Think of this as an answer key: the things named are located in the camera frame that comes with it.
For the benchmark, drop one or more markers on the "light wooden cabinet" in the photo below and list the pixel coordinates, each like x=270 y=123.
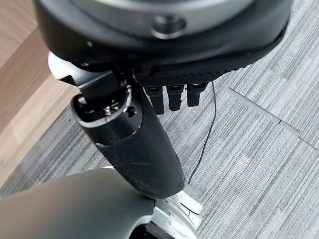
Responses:
x=22 y=82

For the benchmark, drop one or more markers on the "silver robot leg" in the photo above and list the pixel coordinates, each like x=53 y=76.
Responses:
x=82 y=206

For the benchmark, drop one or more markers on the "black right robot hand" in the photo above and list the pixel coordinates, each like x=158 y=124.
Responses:
x=139 y=139

